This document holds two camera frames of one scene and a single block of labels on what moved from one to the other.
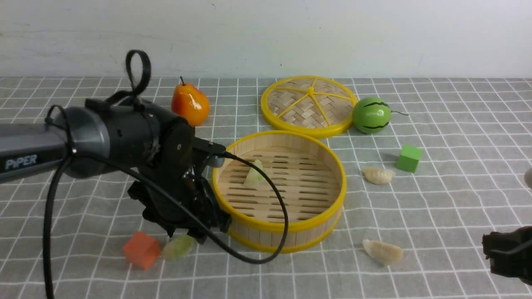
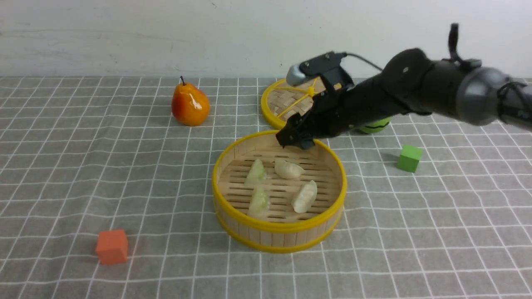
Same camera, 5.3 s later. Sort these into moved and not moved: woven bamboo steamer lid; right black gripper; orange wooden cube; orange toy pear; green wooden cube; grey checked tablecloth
Moved: orange wooden cube; right black gripper
Not moved: green wooden cube; orange toy pear; grey checked tablecloth; woven bamboo steamer lid
